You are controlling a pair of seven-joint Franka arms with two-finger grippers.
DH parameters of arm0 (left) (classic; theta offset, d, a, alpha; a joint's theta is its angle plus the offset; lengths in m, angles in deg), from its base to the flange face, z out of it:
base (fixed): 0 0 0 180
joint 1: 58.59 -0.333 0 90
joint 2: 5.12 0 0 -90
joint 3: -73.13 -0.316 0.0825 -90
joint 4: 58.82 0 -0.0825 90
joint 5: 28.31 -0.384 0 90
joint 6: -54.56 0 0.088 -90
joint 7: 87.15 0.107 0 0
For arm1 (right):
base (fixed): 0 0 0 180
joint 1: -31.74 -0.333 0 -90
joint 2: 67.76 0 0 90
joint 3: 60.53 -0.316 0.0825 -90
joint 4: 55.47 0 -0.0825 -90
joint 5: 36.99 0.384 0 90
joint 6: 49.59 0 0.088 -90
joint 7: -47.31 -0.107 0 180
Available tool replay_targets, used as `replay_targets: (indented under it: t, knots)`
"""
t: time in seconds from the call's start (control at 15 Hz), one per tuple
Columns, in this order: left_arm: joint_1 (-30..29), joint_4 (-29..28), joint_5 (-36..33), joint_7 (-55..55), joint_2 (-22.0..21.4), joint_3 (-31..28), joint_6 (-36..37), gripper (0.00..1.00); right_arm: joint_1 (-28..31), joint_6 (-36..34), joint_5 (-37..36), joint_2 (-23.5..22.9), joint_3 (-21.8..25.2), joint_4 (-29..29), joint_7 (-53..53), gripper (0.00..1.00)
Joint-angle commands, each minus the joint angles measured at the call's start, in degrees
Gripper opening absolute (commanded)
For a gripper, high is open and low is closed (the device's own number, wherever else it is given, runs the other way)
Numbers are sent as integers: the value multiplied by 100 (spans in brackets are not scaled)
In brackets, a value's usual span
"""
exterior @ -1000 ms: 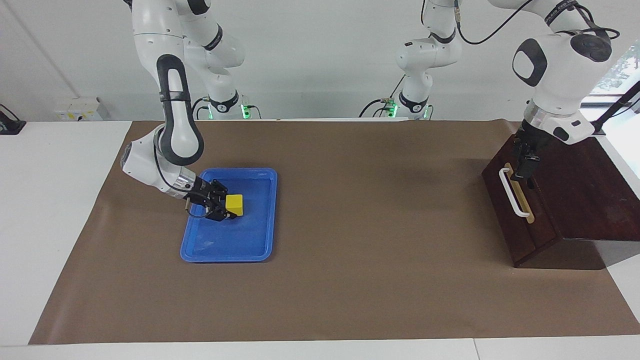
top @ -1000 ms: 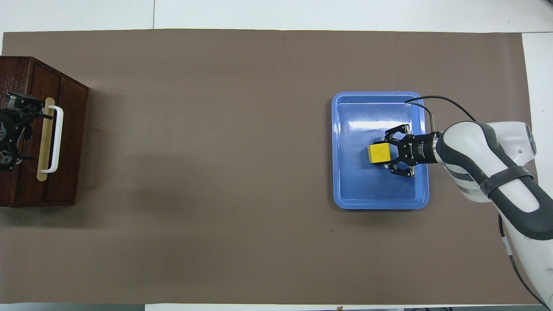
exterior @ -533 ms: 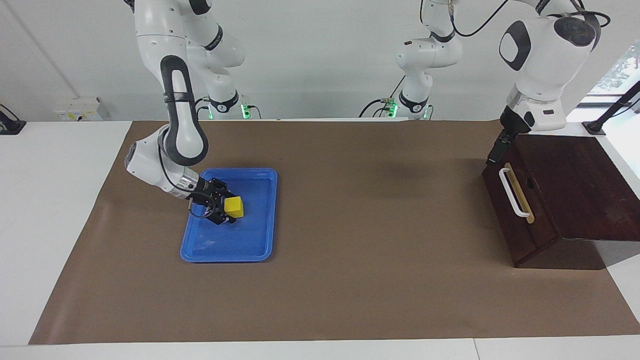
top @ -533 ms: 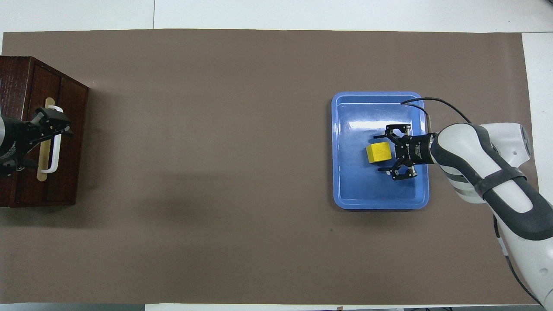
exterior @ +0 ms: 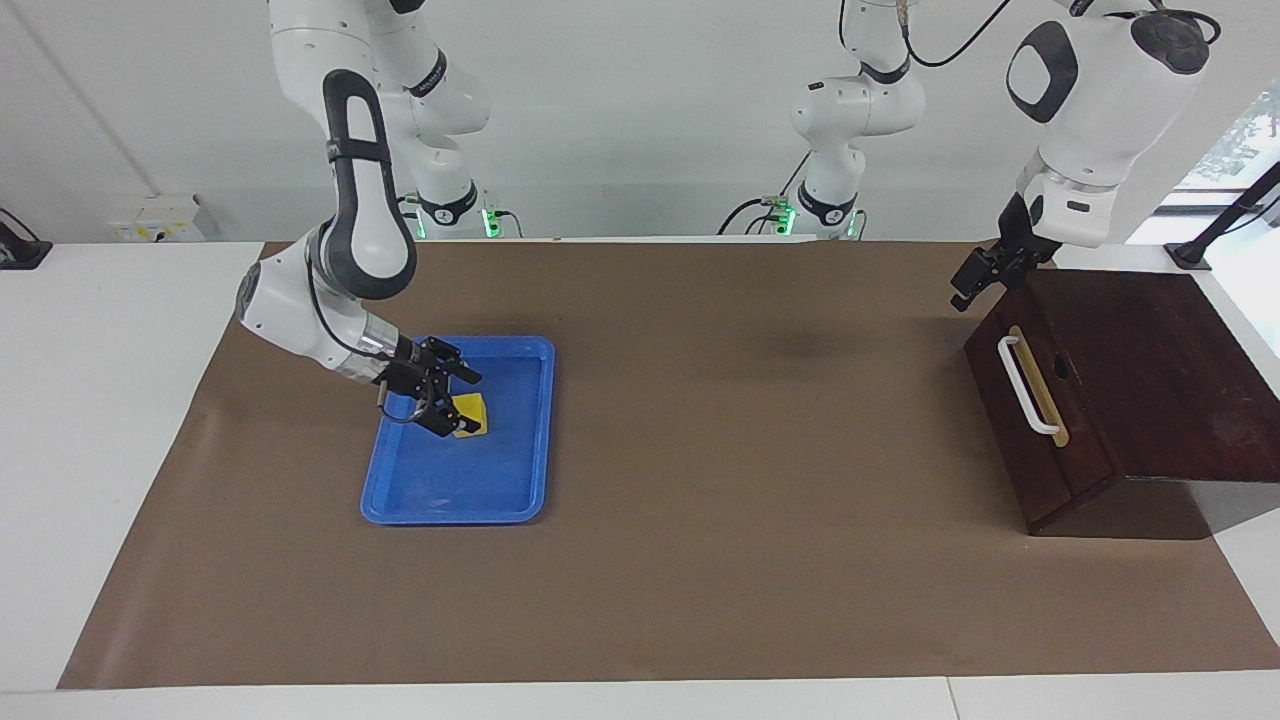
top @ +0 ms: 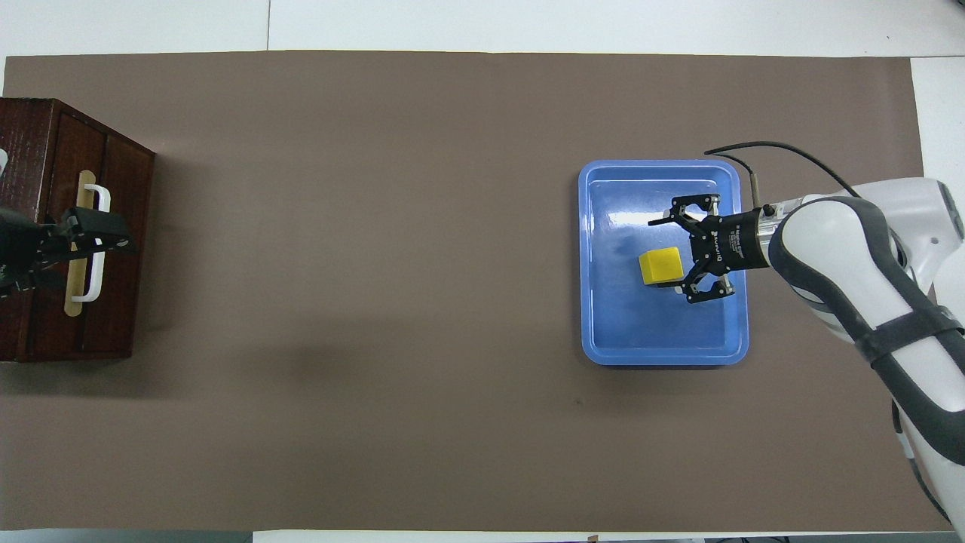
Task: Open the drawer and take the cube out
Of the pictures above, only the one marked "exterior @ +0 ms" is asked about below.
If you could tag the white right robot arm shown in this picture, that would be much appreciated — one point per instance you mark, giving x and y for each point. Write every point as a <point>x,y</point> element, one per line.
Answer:
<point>370,230</point>

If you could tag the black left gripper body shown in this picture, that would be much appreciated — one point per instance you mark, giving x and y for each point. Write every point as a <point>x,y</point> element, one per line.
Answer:
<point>1020,245</point>

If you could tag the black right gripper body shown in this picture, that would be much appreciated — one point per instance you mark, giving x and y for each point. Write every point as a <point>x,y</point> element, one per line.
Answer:
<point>415,375</point>

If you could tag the white wall socket box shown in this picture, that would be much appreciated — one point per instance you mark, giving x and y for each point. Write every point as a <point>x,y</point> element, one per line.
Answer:
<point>160,220</point>

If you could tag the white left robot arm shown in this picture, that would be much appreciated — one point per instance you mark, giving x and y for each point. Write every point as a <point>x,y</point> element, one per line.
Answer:
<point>1100,90</point>

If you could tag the black camera stand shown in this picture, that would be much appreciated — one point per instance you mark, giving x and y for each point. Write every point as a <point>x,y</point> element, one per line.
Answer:
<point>1225,215</point>

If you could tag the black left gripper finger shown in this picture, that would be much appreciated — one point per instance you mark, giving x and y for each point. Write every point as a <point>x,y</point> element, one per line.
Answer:
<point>968,280</point>
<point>992,283</point>

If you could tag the yellow cube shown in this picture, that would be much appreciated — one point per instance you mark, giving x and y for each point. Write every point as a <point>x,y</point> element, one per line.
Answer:
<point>474,410</point>

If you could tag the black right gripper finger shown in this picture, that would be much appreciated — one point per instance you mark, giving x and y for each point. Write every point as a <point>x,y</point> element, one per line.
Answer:
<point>455,362</point>
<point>442,418</point>

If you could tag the brown table mat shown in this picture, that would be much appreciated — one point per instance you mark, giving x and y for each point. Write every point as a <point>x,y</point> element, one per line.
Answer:
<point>750,550</point>

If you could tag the blue plastic tray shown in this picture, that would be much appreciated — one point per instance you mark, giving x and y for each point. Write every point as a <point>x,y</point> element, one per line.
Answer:
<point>450,485</point>

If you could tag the dark wooden drawer cabinet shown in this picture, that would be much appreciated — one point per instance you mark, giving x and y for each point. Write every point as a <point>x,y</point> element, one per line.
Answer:
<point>1150,370</point>

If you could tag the small black table mount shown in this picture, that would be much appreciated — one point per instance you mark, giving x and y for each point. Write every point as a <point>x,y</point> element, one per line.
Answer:
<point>20,250</point>

